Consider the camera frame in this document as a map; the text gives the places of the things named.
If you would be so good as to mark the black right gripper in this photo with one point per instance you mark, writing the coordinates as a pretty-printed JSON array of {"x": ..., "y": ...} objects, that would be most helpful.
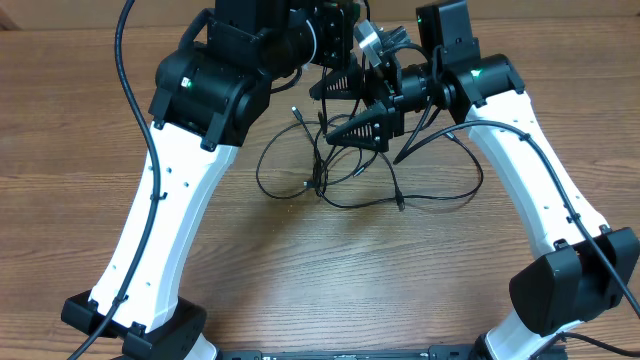
[{"x": 385, "y": 122}]

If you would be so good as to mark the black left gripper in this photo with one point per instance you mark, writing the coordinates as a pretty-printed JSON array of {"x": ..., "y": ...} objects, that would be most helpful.
[{"x": 338, "y": 19}]

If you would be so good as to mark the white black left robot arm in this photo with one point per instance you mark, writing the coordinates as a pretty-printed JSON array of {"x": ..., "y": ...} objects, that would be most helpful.
[{"x": 229, "y": 62}]

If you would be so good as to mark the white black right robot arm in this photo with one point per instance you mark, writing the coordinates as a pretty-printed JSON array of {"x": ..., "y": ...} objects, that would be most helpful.
[{"x": 581, "y": 266}]

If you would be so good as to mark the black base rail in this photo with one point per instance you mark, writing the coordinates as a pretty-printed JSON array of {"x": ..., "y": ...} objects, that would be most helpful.
[{"x": 350, "y": 355}]

